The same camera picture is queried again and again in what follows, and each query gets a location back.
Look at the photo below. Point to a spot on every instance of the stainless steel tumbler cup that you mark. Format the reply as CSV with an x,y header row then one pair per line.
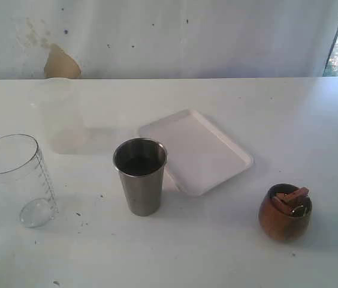
x,y
140,163

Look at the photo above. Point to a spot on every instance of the wooden clothespins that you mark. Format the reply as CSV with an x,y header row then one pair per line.
x,y
285,203

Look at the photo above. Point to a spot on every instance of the brown wooden round cup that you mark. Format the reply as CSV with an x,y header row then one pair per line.
x,y
276,224

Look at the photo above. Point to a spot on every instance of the clear plastic measuring cup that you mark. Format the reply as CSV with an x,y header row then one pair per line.
x,y
26,189

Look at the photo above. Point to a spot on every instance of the white rectangular plastic tray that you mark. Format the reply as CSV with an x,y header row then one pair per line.
x,y
200,155

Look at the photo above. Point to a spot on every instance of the translucent plastic container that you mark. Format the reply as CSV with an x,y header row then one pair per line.
x,y
57,101

